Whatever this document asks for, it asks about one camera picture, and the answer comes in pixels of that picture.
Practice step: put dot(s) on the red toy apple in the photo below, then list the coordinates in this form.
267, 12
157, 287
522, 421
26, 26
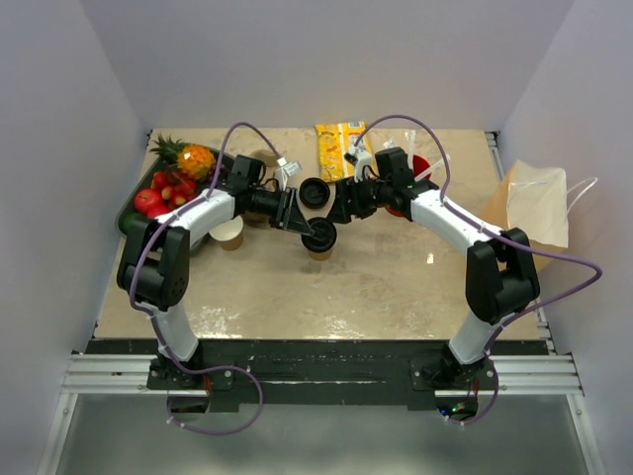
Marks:
147, 199

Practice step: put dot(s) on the green toy lime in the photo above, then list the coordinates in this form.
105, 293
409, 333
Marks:
127, 221

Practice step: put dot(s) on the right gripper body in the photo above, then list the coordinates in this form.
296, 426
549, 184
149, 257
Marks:
365, 193

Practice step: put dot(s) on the brown paper bag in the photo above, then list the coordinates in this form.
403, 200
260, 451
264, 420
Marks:
537, 200

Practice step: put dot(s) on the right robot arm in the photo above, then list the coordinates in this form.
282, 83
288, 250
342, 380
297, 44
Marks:
501, 278

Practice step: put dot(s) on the yellow snack bag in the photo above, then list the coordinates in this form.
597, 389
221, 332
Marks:
333, 141

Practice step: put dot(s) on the toy pineapple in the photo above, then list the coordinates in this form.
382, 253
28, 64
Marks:
196, 161

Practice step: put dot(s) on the dark green fruit tray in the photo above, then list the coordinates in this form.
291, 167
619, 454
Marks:
133, 208

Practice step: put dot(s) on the red toy strawberries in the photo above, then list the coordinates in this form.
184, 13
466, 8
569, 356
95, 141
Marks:
175, 188

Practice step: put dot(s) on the black coffee lid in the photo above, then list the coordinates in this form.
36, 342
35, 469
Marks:
323, 238
314, 193

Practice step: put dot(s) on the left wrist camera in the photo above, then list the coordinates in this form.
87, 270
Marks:
284, 171

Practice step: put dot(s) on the red plastic cup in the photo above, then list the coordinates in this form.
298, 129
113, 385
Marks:
418, 165

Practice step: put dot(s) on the cardboard cup carrier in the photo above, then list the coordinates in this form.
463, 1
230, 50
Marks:
267, 181

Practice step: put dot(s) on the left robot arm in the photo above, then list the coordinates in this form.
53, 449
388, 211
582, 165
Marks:
155, 264

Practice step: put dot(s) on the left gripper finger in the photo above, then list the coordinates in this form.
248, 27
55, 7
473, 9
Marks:
283, 226
298, 223

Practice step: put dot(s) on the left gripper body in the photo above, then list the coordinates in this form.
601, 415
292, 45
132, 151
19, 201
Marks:
279, 203

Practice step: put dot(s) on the black mounting base plate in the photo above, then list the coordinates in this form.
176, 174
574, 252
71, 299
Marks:
300, 372

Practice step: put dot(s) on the paper coffee cup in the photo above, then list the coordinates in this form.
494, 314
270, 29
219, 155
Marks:
229, 235
320, 255

